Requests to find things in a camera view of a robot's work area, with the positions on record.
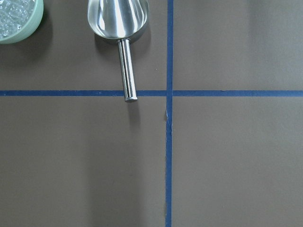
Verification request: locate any steel ice scoop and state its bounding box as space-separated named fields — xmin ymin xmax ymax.
xmin=87 ymin=0 xmax=149 ymax=103

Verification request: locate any green bowl of ice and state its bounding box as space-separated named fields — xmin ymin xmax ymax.
xmin=0 ymin=0 xmax=44 ymax=44

